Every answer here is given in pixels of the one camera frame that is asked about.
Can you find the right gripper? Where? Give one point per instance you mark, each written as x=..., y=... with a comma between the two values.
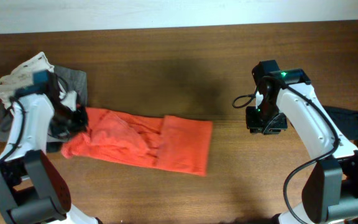
x=254, y=126

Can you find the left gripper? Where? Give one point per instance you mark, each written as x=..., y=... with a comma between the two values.
x=59, y=132

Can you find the red orange printed t-shirt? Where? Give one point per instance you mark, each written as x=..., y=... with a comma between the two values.
x=169, y=143

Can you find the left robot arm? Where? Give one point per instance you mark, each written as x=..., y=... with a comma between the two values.
x=31, y=189

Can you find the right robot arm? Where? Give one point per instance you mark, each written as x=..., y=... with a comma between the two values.
x=324, y=189

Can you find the dark folded garment bottom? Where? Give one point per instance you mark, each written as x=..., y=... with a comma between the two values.
x=52, y=147

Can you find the grey folded garment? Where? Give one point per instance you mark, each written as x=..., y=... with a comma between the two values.
x=77, y=81

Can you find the white Puma shirt folded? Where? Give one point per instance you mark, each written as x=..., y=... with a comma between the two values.
x=22, y=76

